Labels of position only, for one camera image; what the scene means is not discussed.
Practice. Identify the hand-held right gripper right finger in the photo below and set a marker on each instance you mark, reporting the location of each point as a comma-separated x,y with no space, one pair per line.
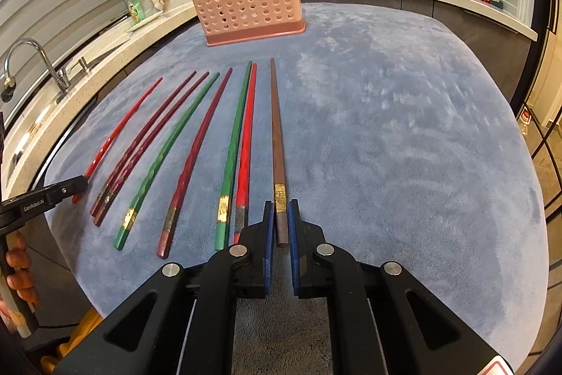
295,265

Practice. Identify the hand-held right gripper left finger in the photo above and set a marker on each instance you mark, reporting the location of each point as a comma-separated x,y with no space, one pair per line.
268,265

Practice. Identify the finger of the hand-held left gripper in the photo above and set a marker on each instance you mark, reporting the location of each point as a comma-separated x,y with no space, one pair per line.
66,190

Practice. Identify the dark red chopstick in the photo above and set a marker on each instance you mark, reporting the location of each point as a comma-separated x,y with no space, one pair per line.
99,219
168,230
95,206

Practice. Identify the green chopstick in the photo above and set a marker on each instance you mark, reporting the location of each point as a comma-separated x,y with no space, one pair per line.
223,221
131,213

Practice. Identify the brown chopstick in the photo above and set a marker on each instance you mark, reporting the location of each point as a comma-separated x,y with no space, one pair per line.
279,190

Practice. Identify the pink perforated utensil basket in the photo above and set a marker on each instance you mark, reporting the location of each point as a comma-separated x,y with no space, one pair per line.
246,1

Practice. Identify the person's left hand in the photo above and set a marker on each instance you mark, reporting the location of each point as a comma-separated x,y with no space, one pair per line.
19,258

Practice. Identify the steel sink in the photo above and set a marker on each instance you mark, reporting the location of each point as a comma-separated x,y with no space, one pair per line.
30,129

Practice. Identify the yellow cloth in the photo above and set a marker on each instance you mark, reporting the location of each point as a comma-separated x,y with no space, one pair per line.
83,333

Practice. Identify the chrome faucet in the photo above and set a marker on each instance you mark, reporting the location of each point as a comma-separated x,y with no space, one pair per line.
44,54

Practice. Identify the grey-blue plush mat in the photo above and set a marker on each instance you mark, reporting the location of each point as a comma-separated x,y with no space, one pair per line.
395,137

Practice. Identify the green dish soap bottle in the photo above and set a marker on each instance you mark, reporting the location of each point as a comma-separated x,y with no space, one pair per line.
136,8

